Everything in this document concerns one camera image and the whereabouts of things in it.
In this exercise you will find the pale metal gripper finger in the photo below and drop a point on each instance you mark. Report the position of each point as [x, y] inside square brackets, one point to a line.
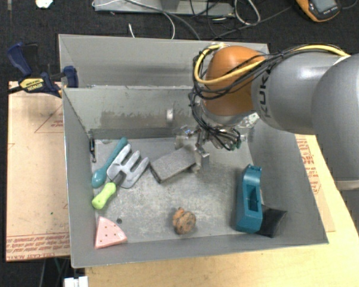
[205, 160]
[186, 131]

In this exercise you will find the grey rectangular block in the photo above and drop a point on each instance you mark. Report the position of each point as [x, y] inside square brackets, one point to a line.
[172, 165]

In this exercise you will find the grey metal bin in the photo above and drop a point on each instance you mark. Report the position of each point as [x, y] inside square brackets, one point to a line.
[155, 196]

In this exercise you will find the brown knobbly ball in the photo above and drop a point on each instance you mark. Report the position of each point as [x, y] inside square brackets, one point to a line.
[184, 221]

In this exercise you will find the teal plastic dispenser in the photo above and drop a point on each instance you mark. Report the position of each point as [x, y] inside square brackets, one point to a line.
[248, 214]

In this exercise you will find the teal plastic spoon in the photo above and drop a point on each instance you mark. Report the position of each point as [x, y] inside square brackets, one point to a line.
[107, 164]

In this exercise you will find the small black thin tool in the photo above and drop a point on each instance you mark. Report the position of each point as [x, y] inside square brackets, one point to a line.
[92, 149]

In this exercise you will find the pink wedge with dots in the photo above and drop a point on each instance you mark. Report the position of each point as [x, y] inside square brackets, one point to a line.
[107, 235]

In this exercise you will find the brown cardboard board red print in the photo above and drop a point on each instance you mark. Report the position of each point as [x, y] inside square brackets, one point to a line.
[36, 166]

